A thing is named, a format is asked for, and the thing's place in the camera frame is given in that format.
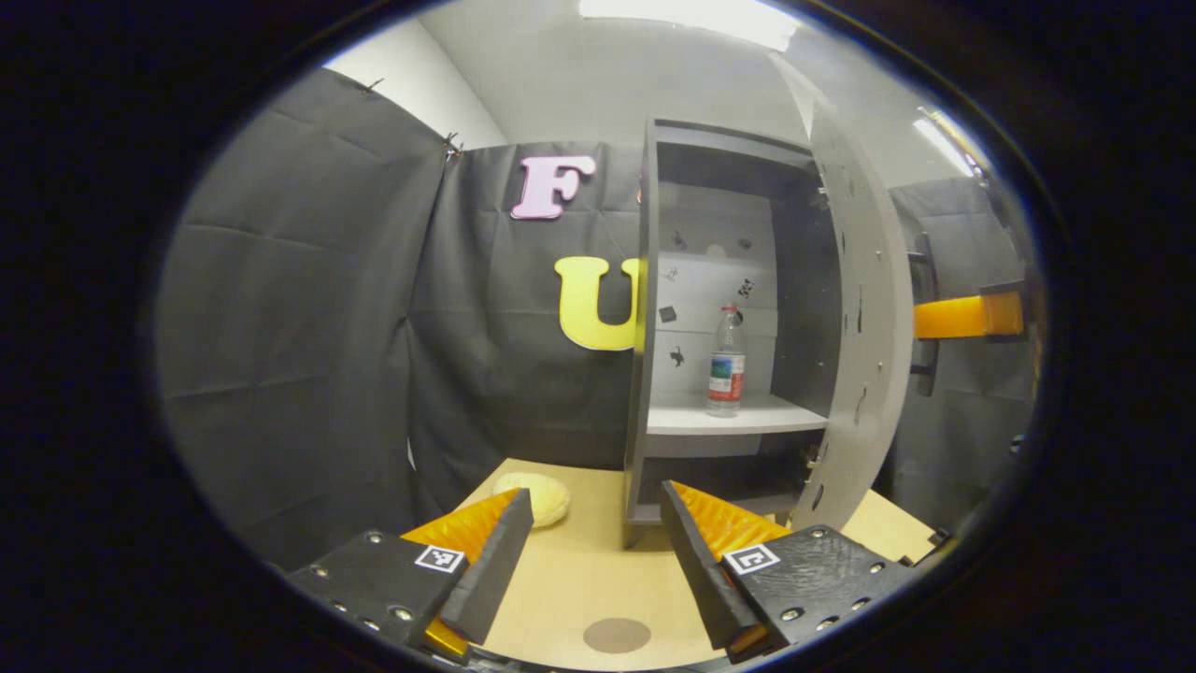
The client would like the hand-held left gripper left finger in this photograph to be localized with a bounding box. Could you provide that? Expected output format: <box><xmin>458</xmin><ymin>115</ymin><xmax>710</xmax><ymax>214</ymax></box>
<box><xmin>285</xmin><ymin>487</ymin><xmax>534</xmax><ymax>660</ymax></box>

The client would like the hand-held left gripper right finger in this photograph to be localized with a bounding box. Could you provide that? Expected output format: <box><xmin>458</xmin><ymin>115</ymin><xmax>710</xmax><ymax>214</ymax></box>
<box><xmin>660</xmin><ymin>480</ymin><xmax>921</xmax><ymax>665</ymax></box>

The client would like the black door handle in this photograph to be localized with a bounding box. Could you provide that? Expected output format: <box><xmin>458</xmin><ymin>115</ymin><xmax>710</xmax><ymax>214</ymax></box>
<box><xmin>908</xmin><ymin>232</ymin><xmax>940</xmax><ymax>398</ymax></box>

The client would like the brown round coaster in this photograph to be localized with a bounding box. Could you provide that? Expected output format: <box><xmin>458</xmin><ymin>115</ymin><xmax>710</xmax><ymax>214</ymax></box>
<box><xmin>583</xmin><ymin>617</ymin><xmax>652</xmax><ymax>654</ymax></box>

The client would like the grey cabinet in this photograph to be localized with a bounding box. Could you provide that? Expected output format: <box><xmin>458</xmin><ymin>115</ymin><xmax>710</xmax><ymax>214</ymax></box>
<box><xmin>623</xmin><ymin>117</ymin><xmax>842</xmax><ymax>550</ymax></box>

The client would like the clear plastic bottle red label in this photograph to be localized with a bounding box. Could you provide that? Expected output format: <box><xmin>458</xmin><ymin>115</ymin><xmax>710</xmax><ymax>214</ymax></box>
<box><xmin>705</xmin><ymin>305</ymin><xmax>748</xmax><ymax>418</ymax></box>

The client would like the pale yellow round bun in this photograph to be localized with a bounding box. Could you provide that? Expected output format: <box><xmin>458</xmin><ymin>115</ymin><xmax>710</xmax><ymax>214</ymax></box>
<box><xmin>492</xmin><ymin>472</ymin><xmax>572</xmax><ymax>529</ymax></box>

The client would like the narrow ceiling light strip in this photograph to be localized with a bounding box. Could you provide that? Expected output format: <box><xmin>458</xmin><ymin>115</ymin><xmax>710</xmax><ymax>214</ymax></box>
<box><xmin>914</xmin><ymin>107</ymin><xmax>987</xmax><ymax>179</ymax></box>

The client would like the black backdrop cloth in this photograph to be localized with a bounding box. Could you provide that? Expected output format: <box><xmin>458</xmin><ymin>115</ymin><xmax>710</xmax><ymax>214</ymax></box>
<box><xmin>154</xmin><ymin>67</ymin><xmax>1043</xmax><ymax>571</ymax></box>

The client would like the wide ceiling light panel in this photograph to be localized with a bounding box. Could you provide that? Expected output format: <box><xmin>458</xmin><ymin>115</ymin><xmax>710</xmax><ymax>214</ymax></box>
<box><xmin>577</xmin><ymin>0</ymin><xmax>804</xmax><ymax>52</ymax></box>

